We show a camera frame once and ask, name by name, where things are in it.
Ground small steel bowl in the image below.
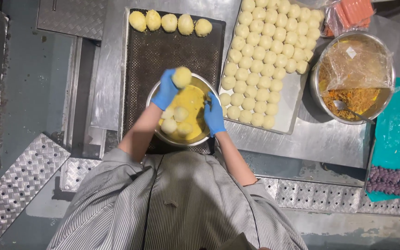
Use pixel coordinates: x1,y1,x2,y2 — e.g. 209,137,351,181
146,73,221,147

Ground teal plastic sheet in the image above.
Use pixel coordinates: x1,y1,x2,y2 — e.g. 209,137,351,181
365,77,400,203

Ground packet of orange sausages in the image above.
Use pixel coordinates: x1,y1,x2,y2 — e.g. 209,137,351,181
322,0,376,38

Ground diamond plate metal ramp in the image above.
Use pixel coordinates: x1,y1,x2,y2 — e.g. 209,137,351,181
0,133,71,244

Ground egg-coated dough ball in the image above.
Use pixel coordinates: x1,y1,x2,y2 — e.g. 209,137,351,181
172,66,192,89
161,13,178,33
129,11,147,32
145,9,162,32
195,18,213,38
178,13,194,36

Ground grey striped shirt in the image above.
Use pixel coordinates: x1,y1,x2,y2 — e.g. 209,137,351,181
46,147,309,250

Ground yellow egg wash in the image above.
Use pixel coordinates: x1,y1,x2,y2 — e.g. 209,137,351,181
158,84,211,141

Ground shiny steel tray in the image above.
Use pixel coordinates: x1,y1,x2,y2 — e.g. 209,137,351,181
218,0,326,135

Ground rows of purple dough pieces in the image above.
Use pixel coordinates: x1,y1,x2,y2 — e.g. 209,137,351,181
366,165,400,197

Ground person's left hand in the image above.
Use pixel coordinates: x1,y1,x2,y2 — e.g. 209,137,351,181
150,68,181,111

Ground dark perforated baking tray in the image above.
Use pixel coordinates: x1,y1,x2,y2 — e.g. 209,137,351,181
118,8,227,155

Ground rows of pale dough balls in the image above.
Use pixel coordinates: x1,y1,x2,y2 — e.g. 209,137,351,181
219,0,325,130

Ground metal spoon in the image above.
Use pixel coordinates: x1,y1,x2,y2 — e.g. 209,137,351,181
333,100,376,125

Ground orange-brown shredded filling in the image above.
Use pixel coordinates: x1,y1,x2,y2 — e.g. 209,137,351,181
322,87,381,121

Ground person's right hand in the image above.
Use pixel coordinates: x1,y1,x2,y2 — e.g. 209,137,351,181
203,92,227,138

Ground diamond plate metal panel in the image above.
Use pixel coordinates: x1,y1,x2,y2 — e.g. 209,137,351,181
36,0,109,41

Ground clear plastic wrap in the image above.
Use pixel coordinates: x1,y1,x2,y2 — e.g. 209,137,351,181
316,33,395,97

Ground large steel bowl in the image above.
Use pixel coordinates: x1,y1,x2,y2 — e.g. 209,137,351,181
309,31,396,125

